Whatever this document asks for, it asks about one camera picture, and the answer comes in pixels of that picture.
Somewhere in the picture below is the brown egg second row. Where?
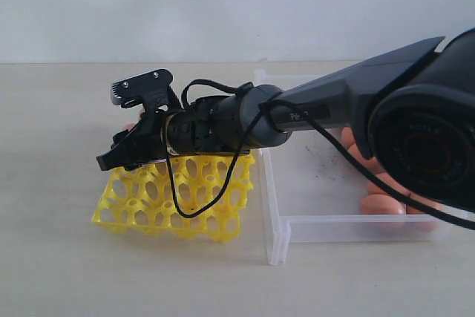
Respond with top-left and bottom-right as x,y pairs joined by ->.
365,172 -> 409,199

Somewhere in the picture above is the black camera cable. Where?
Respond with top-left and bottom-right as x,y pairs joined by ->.
163,78 -> 475,231

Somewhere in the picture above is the brown egg middle left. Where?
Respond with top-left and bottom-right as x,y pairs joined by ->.
347,143 -> 384,174

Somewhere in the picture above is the clear plastic bin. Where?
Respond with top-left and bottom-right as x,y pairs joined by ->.
252,68 -> 468,267

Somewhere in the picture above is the brown egg right back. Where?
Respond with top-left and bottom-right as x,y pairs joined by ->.
341,127 -> 356,148

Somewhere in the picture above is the yellow plastic egg tray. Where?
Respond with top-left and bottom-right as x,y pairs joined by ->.
92,154 -> 255,242

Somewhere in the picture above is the brown egg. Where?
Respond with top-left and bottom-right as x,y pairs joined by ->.
406,200 -> 445,216
360,194 -> 405,215
347,143 -> 384,174
341,127 -> 356,148

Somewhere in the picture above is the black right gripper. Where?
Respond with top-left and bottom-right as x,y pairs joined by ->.
96,109 -> 171,171

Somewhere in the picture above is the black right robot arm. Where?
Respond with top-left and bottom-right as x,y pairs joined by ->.
97,30 -> 474,212

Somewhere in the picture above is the brown egg front right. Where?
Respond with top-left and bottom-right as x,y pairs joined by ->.
406,200 -> 445,216

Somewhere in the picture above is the brown egg front left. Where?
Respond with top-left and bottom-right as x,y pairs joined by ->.
360,194 -> 405,215

